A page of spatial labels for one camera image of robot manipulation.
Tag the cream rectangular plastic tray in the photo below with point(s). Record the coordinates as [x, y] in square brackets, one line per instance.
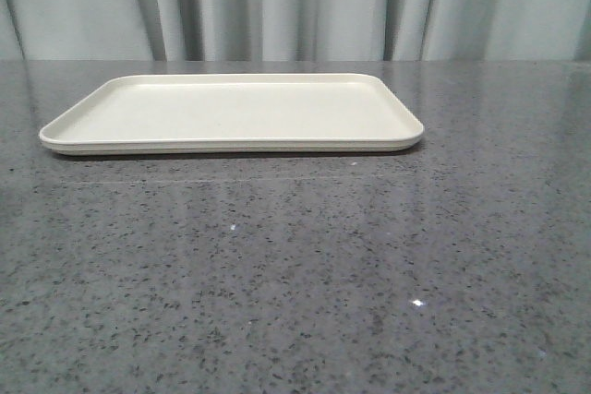
[215, 113]

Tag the grey-green pleated curtain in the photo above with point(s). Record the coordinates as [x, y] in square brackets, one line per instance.
[295, 30]

